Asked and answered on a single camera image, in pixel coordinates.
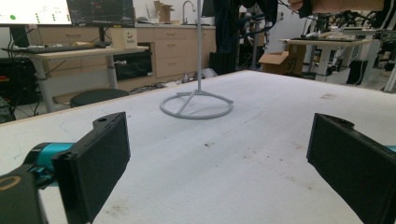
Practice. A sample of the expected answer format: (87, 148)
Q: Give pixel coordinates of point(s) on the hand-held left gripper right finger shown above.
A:
(351, 165)

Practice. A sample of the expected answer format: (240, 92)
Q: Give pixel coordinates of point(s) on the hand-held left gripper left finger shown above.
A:
(93, 168)

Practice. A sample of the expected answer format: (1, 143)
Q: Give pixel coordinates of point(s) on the black round stool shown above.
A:
(96, 96)

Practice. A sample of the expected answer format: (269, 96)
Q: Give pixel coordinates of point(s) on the black appliance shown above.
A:
(134, 65)

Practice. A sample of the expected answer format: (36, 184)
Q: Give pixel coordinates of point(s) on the light wooden desk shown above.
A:
(77, 53)

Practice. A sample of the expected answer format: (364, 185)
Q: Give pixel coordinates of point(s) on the black cabinet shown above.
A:
(17, 81)

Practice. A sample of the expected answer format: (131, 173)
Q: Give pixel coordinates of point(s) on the white work table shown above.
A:
(327, 46)

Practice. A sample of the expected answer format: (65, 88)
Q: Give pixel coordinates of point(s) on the white foam mat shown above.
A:
(218, 155)

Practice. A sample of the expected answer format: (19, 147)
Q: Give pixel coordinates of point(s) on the open brown cardboard box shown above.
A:
(280, 62)

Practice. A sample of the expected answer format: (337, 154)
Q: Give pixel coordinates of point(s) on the black keyboard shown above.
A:
(46, 48)

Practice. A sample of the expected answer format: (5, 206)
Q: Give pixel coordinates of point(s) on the beige cardboard box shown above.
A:
(124, 38)

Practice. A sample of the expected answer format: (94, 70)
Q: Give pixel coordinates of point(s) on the wooden drawer cabinets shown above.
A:
(174, 53)

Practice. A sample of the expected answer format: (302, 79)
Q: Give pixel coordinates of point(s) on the dark screen monitor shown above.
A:
(99, 12)

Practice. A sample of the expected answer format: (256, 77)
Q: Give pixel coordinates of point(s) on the white screen monitor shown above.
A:
(34, 11)

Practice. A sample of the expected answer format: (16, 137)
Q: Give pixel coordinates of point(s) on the dark hanging cloth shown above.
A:
(225, 31)

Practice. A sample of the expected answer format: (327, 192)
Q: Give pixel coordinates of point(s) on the metal sink faucet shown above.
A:
(188, 9)

